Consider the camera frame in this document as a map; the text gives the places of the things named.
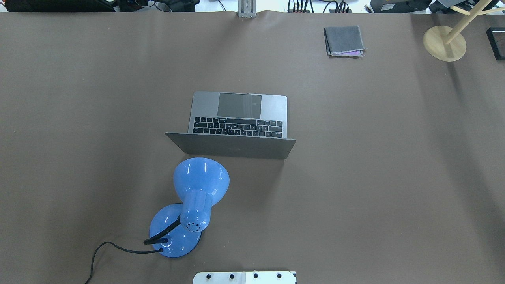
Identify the wooden stand with round base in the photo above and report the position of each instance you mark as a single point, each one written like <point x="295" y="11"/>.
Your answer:
<point x="446" y="43"/>

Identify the folded grey cloth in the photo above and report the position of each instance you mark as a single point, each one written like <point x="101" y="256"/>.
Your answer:
<point x="344" y="41"/>

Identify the aluminium frame post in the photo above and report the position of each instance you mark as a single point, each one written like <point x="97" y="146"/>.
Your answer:
<point x="246" y="8"/>

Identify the blue desk lamp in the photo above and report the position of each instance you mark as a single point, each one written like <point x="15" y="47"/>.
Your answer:
<point x="176" y="229"/>

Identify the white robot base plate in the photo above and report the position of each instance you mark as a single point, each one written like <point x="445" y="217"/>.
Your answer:
<point x="246" y="277"/>

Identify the grey laptop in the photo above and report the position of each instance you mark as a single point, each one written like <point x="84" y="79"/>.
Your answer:
<point x="229" y="124"/>

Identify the black tray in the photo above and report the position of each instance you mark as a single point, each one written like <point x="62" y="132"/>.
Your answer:
<point x="496" y="37"/>

